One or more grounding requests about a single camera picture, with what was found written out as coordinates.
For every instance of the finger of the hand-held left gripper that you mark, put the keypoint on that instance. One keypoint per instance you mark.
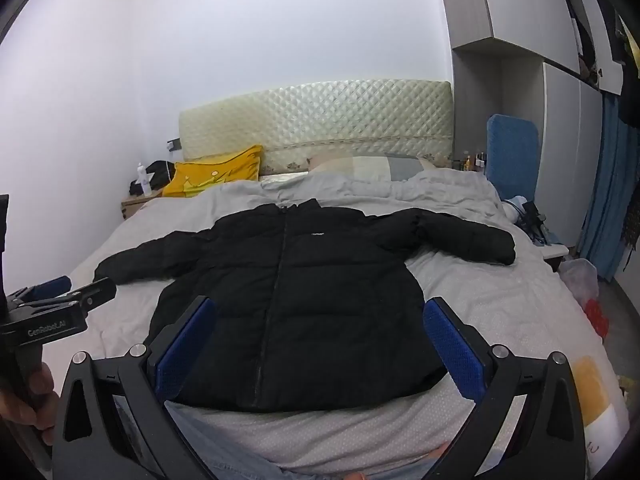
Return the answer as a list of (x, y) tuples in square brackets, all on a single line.
[(95, 292), (50, 286)]

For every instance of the white wardrobe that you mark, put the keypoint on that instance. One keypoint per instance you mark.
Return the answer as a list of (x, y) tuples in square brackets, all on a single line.
[(565, 135)]

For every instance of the blue padded chair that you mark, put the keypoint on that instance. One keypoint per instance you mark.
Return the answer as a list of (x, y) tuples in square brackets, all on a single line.
[(512, 155)]

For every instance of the row of small bottles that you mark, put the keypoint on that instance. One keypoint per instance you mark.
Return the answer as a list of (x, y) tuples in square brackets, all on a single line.
[(475, 161)]

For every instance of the grey striped pillow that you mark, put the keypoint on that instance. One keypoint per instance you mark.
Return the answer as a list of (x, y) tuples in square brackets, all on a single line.
[(365, 167)]

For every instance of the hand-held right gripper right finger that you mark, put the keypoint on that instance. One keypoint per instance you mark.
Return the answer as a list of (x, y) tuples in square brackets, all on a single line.
[(452, 355)]

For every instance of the yellow crown pillow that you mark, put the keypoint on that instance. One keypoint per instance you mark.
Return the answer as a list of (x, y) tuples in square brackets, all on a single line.
[(210, 175)]

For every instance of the person's left hand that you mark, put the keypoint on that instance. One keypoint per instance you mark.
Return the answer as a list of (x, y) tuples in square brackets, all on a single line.
[(42, 390)]

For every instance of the black bag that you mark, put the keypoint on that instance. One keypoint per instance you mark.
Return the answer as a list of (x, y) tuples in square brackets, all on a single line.
[(161, 172)]

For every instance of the yellow white cloth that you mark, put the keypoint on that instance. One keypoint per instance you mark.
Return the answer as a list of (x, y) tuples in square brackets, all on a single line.
[(592, 390)]

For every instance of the white dotted bedsheet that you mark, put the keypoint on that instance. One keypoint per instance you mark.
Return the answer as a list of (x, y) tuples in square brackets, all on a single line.
[(500, 300)]

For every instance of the cream quilted headboard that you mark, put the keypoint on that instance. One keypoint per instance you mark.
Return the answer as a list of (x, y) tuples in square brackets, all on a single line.
[(325, 120)]

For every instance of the white plastic bottle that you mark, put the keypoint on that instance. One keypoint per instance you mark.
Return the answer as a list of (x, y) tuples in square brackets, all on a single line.
[(145, 182)]

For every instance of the blue curtain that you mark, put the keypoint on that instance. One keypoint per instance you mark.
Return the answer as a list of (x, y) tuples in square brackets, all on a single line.
[(610, 185)]

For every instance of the wall socket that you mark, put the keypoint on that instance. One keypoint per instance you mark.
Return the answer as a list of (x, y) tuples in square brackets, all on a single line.
[(173, 145)]

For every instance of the hanging dark clothes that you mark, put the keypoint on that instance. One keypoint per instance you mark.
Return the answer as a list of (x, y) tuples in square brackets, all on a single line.
[(625, 85)]

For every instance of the blue white bag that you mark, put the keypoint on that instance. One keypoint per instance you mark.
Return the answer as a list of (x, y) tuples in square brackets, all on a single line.
[(520, 207)]

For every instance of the grey duvet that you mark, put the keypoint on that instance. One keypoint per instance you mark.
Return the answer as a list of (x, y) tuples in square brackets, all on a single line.
[(240, 200)]

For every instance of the black puffer jacket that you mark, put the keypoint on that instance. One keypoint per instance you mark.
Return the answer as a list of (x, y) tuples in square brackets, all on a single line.
[(325, 310)]

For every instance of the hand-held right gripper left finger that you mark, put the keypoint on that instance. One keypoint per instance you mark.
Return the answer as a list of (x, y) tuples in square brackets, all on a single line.
[(185, 345)]

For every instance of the clear plastic bag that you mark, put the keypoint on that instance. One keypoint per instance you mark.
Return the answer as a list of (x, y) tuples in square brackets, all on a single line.
[(582, 280)]

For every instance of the red plastic bag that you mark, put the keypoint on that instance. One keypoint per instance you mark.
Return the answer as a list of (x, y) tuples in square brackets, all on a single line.
[(597, 320)]

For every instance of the wooden nightstand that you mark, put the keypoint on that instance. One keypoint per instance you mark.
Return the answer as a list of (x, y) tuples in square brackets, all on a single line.
[(137, 205)]

